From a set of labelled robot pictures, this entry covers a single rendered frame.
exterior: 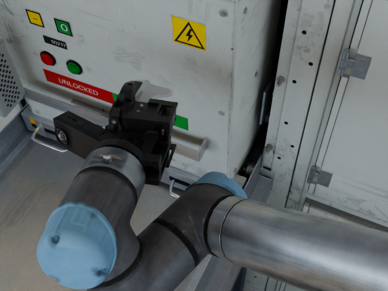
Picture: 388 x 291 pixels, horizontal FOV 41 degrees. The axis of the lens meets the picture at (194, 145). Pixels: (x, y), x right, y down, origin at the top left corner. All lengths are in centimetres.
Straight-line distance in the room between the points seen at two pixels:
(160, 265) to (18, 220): 62
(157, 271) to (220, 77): 36
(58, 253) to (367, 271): 28
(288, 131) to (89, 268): 64
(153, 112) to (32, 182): 59
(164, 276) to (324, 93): 50
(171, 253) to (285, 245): 14
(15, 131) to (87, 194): 76
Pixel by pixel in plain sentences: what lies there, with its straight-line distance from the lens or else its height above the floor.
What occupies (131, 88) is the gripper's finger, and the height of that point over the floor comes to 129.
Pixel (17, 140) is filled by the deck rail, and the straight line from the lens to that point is 130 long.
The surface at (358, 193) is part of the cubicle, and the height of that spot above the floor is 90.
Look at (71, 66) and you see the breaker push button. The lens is 100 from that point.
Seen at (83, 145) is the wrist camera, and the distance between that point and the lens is 68.
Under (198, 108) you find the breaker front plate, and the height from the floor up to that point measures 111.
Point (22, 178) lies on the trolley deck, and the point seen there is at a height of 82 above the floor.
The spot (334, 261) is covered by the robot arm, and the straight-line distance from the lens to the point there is 49.
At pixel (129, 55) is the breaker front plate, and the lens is 90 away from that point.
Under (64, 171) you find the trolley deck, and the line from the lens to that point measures 122.
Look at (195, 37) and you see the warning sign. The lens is 80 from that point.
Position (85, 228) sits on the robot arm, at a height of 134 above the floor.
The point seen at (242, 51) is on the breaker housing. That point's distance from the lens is 82.
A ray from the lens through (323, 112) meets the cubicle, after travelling 100.
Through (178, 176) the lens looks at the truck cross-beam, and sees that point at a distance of 110.
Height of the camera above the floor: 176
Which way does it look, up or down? 50 degrees down
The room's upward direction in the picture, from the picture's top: straight up
